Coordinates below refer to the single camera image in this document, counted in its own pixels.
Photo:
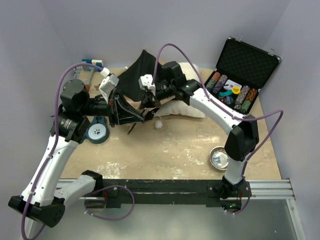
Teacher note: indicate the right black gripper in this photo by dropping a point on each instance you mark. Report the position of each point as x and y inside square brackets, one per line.
[149, 100]

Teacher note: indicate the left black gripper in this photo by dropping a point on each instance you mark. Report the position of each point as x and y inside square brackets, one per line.
[116, 101]

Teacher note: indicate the black tent pole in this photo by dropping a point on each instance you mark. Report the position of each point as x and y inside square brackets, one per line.
[131, 128]

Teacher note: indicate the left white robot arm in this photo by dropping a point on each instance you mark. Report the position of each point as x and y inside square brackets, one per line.
[41, 201]

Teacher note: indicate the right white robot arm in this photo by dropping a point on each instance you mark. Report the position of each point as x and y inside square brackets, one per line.
[242, 131]

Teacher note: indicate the teal pet bowl holder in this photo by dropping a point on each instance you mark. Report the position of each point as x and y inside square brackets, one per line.
[97, 132]

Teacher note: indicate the steel pet bowl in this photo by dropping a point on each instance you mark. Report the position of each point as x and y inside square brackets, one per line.
[219, 158]

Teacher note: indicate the white pompom toy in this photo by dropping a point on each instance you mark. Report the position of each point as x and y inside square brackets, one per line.
[158, 124]

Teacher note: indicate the teal ribbon tag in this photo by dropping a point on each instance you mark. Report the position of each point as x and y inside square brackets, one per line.
[225, 94]

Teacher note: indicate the white card deck box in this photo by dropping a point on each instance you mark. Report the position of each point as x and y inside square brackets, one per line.
[229, 84]

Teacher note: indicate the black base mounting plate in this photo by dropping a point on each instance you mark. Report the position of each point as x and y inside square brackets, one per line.
[207, 192]

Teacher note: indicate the yellow dealer button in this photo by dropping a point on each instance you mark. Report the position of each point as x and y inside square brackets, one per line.
[236, 90]

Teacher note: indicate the black poker chip case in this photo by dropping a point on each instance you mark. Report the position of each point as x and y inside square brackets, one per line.
[245, 64]

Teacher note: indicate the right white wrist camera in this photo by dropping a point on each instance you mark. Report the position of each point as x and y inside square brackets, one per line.
[146, 83]

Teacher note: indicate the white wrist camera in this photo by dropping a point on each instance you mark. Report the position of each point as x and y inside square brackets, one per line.
[146, 83]
[107, 85]

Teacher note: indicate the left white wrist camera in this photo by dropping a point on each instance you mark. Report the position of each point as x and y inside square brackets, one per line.
[107, 85]

